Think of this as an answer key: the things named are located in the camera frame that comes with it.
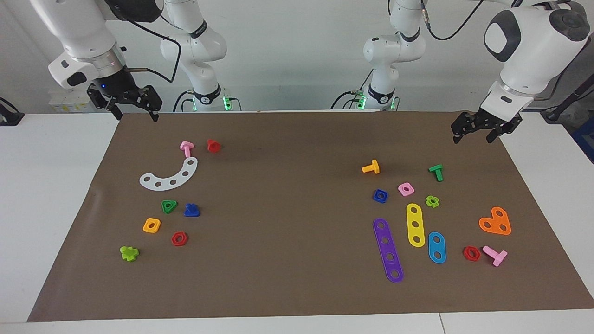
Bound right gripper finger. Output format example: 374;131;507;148
139;84;163;122
87;84;124;121

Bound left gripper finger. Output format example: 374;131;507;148
451;110;486;144
485;122;512;144

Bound white small boxes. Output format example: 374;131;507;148
49;90;93;113

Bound black stand bar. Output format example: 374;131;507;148
541;74;594;123

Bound white curved perforated plate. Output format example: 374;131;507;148
139;157;199;191

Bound blue crate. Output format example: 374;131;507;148
572;116;594;164

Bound black clamp device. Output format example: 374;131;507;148
0;97;25;127

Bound orange heart-shaped plate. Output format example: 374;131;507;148
478;206;512;236

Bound yellow three-hole plate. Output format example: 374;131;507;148
406;203;426;248

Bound blue two-hole plate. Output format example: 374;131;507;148
427;231;447;264

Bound purple four-hole plate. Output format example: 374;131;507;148
373;218;404;283

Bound brown table mat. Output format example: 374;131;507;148
27;110;594;323

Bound black right base cable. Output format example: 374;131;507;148
173;90;193;112

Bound black base cable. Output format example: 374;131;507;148
330;70;374;110
173;90;193;112

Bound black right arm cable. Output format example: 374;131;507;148
124;16;182;84

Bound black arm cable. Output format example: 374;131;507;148
124;16;182;84
420;0;485;41

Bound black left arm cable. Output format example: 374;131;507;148
420;0;485;41

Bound black left base cable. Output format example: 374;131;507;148
330;70;374;110

